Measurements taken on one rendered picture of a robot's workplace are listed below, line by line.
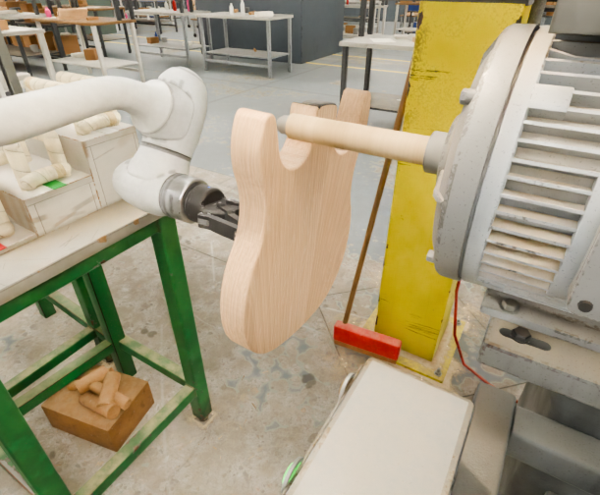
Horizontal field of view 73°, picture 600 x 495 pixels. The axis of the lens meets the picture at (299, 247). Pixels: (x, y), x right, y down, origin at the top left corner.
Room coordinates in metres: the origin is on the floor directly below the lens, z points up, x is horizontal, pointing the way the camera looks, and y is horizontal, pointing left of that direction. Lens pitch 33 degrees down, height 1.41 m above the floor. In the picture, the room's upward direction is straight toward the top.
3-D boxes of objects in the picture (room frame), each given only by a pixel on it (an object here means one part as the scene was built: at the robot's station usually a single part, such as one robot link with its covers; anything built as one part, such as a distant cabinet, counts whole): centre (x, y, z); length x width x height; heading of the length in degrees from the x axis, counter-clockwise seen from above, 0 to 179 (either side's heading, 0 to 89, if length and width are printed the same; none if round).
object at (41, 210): (0.91, 0.65, 0.98); 0.27 x 0.16 x 0.09; 59
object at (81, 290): (1.24, 0.84, 0.45); 0.05 x 0.05 x 0.90; 59
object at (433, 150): (0.43, -0.15, 1.25); 0.05 x 0.02 x 0.05; 149
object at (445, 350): (1.38, -0.53, 0.02); 0.40 x 0.40 x 0.02; 59
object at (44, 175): (0.86, 0.57, 1.04); 0.11 x 0.03 x 0.03; 149
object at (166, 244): (0.95, 0.37, 0.45); 0.05 x 0.05 x 0.90; 59
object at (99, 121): (0.99, 0.48, 1.12); 0.11 x 0.03 x 0.03; 149
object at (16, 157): (0.83, 0.60, 1.07); 0.03 x 0.03 x 0.09
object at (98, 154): (1.04, 0.57, 1.02); 0.27 x 0.15 x 0.17; 59
